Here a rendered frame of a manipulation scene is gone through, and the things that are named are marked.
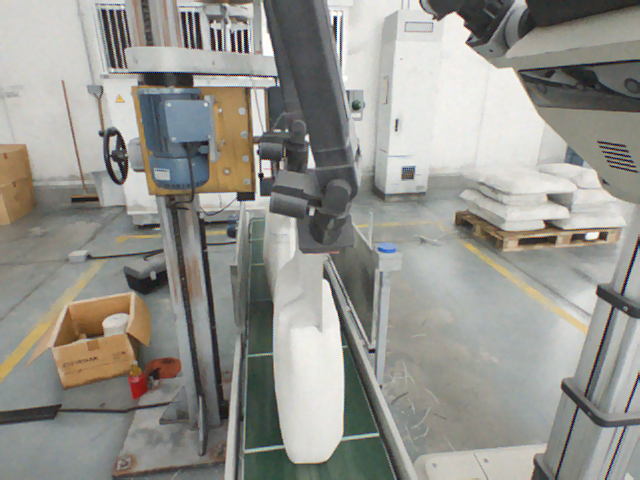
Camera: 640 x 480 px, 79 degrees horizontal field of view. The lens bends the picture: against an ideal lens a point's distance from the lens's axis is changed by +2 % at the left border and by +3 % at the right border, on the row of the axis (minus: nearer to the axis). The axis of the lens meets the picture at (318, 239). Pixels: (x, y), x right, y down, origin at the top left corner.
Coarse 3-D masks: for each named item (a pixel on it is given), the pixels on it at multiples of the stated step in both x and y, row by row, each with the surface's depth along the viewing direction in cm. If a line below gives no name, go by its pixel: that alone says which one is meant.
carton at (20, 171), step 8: (0, 152) 411; (8, 152) 417; (16, 152) 428; (0, 160) 406; (8, 160) 417; (16, 160) 428; (0, 168) 406; (8, 168) 417; (16, 168) 428; (24, 168) 440; (0, 176) 406; (8, 176) 417; (16, 176) 428; (24, 176) 440; (0, 184) 406
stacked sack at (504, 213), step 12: (492, 204) 351; (504, 204) 344; (540, 204) 342; (552, 204) 346; (492, 216) 348; (504, 216) 332; (516, 216) 329; (528, 216) 332; (540, 216) 334; (552, 216) 336; (564, 216) 339
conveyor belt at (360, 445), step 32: (256, 224) 293; (256, 256) 236; (256, 288) 197; (256, 320) 170; (256, 352) 149; (256, 384) 133; (352, 384) 133; (256, 416) 120; (352, 416) 120; (256, 448) 109; (352, 448) 109
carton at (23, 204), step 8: (8, 184) 416; (16, 184) 431; (24, 184) 448; (0, 192) 400; (8, 192) 414; (16, 192) 429; (24, 192) 446; (0, 200) 402; (8, 200) 412; (16, 200) 428; (24, 200) 445; (0, 208) 405; (8, 208) 411; (16, 208) 427; (24, 208) 443; (32, 208) 462; (0, 216) 407; (8, 216) 410; (16, 216) 426; (0, 224) 410; (8, 224) 412
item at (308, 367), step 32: (320, 256) 77; (288, 288) 103; (320, 288) 80; (288, 320) 92; (320, 320) 82; (288, 352) 90; (320, 352) 90; (288, 384) 94; (320, 384) 92; (288, 416) 97; (320, 416) 95; (288, 448) 101; (320, 448) 99
